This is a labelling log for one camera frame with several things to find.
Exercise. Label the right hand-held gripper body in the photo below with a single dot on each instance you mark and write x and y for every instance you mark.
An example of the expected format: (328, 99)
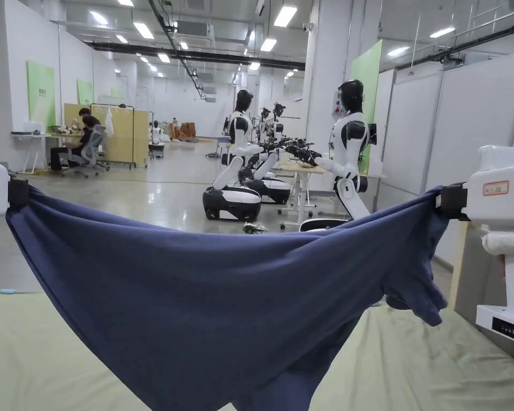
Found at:
(499, 201)

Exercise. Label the dark blue shirt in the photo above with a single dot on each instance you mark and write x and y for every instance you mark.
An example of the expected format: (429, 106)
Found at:
(188, 299)

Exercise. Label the white desk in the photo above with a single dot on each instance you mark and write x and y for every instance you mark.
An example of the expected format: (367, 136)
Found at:
(28, 141)

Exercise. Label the small light blue object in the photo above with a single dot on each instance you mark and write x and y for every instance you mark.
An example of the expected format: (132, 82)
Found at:
(8, 292)

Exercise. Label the wooden screen with clothes rack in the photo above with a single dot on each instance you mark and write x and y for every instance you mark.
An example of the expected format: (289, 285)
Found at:
(124, 137)

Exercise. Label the black white humanoid robot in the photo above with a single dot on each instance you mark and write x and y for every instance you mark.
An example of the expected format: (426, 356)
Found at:
(351, 128)
(240, 132)
(274, 188)

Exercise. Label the small white humanoid robot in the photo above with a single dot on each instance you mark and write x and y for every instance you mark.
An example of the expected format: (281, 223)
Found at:
(156, 137)

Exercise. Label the bed with pale green sheet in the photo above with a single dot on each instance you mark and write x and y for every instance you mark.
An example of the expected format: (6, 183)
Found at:
(47, 364)

